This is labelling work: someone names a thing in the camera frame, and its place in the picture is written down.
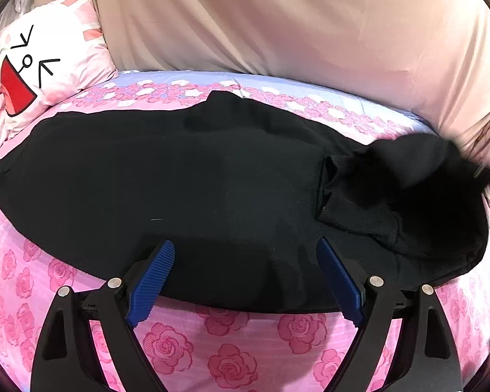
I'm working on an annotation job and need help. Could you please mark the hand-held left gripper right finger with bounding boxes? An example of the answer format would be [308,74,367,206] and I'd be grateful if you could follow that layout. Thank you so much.
[316,237,464,392]

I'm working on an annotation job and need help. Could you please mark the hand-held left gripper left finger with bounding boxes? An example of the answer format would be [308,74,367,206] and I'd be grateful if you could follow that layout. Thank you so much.
[30,240,176,392]

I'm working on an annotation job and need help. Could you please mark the black pants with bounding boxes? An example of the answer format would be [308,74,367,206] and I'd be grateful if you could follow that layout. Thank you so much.
[0,90,490,315]

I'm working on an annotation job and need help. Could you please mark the pink floral bed sheet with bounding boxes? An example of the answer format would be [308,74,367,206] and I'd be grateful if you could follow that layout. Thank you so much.
[0,69,490,392]

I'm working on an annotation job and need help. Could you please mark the cartoon face pillow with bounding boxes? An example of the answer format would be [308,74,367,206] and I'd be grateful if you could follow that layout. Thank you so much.
[0,0,119,139]

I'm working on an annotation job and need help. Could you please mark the beige fabric cover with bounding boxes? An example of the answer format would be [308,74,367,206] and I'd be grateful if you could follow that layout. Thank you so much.
[33,0,490,164]

